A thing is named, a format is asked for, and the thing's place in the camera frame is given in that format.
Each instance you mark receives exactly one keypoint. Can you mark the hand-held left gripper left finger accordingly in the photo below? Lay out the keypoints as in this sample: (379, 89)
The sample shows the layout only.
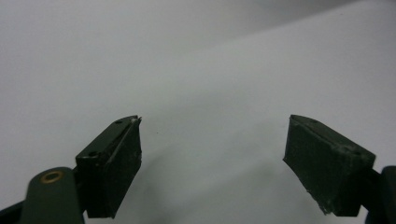
(110, 169)

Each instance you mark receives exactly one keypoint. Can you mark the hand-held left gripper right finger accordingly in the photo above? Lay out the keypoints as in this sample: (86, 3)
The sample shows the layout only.
(327, 168)

